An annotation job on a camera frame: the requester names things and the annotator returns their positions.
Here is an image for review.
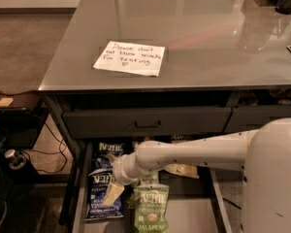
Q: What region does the front green jalapeno chip bag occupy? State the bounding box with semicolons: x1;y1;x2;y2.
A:
134;183;169;233

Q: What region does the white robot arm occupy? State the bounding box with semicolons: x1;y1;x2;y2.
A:
113;117;291;233

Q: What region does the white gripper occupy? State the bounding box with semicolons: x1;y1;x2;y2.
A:
102;153;145;207

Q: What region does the top left closed drawer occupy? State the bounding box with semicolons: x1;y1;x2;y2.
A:
62;107;232;139

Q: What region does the black floor cable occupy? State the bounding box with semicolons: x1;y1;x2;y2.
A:
21;121;69;176
222;197;243;211

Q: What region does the black tray stand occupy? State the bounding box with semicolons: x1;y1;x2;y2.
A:
0;91;49;149

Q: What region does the black floor cable left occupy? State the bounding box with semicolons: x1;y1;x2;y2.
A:
21;121;69;176

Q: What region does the black floor cable right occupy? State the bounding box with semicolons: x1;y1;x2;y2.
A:
222;197;243;211

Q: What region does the white handwritten paper note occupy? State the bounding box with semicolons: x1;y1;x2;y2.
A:
93;41;165;77

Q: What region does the middle green Kettle chip bag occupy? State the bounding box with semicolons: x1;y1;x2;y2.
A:
128;172;159;209

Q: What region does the top right drawer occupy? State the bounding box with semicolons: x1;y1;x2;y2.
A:
223;89;291;135

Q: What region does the grey metal drawer cabinet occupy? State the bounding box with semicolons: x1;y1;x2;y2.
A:
37;0;291;226

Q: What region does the blue kettle chip bag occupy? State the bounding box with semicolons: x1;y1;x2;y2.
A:
86;170;123;220
88;142;125;176

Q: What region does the brown chip bag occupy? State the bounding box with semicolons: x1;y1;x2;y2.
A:
163;134;200;180

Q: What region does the open middle drawer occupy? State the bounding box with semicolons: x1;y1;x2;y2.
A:
72;142;232;233

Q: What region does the round silver knob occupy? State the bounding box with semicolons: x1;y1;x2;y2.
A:
5;150;27;171

